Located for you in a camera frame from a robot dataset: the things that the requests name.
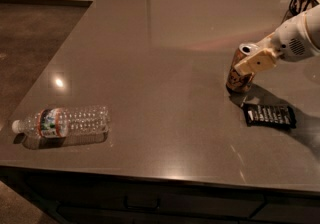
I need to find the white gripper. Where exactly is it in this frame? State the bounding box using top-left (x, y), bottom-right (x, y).
top-left (234, 11), bottom-right (317, 75)

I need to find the orange soda can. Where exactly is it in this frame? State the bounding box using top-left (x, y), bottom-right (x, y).
top-left (226, 43), bottom-right (257, 93)

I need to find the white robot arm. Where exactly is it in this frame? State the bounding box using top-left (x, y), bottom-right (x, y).
top-left (234, 5), bottom-right (320, 76)

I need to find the black rxbar chocolate wrapper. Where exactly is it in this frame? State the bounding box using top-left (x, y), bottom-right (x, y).
top-left (242, 103), bottom-right (296, 130)

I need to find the clear plastic water bottle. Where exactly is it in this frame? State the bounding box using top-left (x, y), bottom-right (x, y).
top-left (12, 106), bottom-right (109, 139)

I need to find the dark cabinet drawer front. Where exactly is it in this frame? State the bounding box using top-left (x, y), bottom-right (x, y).
top-left (27, 175), bottom-right (264, 218)

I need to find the dark drawer handle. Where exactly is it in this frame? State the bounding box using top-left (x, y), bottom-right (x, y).
top-left (123, 196), bottom-right (160, 211)

